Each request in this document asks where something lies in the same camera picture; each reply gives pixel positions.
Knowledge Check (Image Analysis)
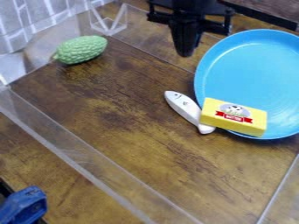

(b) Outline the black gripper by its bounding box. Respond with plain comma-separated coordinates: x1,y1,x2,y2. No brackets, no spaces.
147,0,233,57

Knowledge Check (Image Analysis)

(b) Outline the blue round plastic tray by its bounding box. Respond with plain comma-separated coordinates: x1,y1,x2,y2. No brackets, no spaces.
193,29,299,140

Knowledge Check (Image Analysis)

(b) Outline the white wooden fish toy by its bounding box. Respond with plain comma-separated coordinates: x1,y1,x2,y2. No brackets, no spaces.
164,91,216,135

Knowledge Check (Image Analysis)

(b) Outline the yellow butter block toy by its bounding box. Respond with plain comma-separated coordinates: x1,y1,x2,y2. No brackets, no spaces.
200,98,267,137

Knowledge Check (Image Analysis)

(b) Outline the green bumpy gourd toy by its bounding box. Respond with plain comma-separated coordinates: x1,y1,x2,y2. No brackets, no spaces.
53,36,108,65

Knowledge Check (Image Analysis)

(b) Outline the white checkered cloth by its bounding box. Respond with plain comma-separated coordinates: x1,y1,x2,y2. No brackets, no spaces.
0,0,93,55

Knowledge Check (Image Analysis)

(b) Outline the clear acrylic barrier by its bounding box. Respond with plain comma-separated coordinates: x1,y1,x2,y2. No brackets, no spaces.
0,86,203,224

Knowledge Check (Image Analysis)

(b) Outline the clear acrylic corner bracket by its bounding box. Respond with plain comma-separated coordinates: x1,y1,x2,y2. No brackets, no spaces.
88,0,127,36

